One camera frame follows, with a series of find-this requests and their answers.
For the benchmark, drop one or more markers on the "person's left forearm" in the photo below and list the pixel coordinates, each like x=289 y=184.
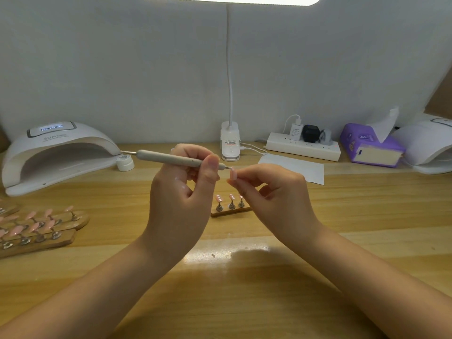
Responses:
x=67 y=300

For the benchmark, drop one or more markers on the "person's left hand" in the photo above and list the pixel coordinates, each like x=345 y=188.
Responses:
x=176 y=212

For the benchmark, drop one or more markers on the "white nail lamp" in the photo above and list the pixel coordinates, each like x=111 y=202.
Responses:
x=427 y=144
x=55 y=148

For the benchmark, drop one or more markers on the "white power strip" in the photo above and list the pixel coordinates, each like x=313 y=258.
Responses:
x=304 y=146

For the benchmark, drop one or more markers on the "person's right hand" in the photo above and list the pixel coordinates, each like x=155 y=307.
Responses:
x=284 y=207

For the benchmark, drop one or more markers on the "small closed white jar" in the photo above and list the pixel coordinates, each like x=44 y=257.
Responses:
x=125 y=163

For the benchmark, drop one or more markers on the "person's right forearm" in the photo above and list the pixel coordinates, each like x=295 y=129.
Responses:
x=385 y=289

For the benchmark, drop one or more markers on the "wooden stands with pink nails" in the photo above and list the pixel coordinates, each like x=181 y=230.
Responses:
x=37 y=231

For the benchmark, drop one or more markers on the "white desk lamp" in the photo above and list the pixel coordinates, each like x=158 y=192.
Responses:
x=230 y=141

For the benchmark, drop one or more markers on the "brown cardboard box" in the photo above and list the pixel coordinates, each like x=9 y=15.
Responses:
x=3 y=139

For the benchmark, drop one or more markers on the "grey dotting pen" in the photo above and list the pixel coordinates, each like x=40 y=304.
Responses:
x=162 y=157

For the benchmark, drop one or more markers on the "wooden nail holder strip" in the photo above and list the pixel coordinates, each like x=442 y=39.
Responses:
x=226 y=211

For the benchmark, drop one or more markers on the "black plug adapter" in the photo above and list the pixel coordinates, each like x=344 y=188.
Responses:
x=311 y=133

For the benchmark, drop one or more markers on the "white tissue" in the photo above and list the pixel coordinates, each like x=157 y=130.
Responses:
x=385 y=125

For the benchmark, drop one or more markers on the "grey plug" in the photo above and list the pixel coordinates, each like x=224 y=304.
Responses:
x=326 y=137

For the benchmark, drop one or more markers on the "brown wooden board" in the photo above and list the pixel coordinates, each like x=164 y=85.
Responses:
x=441 y=95

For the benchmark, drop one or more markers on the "white charger plug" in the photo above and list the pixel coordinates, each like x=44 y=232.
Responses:
x=296 y=130

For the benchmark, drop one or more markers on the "white paper sheet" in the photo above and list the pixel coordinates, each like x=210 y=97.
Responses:
x=311 y=171

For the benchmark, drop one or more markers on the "purple tissue box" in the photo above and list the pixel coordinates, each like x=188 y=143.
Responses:
x=358 y=144

